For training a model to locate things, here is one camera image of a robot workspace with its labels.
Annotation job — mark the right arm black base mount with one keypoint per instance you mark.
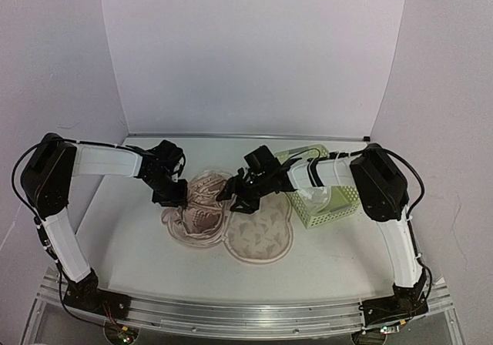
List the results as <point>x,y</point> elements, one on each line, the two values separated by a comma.
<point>404,304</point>

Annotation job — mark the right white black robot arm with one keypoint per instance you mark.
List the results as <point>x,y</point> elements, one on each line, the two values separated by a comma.
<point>372,171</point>

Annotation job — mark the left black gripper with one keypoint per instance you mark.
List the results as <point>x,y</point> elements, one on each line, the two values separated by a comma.
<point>179,200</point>

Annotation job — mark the aluminium front rail frame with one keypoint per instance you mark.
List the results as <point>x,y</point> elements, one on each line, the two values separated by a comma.
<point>57,318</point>

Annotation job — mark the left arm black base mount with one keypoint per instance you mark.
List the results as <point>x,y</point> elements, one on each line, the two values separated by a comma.
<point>86,295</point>

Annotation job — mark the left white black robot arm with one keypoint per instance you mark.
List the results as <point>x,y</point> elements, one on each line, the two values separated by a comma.
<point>55,166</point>

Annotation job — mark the pale yellow plastic basket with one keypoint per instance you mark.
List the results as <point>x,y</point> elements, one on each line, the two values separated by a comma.
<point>317,166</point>

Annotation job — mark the white satin bra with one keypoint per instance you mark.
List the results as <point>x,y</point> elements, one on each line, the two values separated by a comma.
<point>316,199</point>

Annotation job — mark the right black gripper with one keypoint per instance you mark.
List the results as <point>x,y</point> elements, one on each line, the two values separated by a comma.
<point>232,187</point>

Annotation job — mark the pink bra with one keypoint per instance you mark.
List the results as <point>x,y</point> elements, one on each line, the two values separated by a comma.
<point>202,220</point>

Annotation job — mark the floral mesh laundry bag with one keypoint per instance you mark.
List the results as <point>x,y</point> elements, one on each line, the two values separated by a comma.
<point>259,238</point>

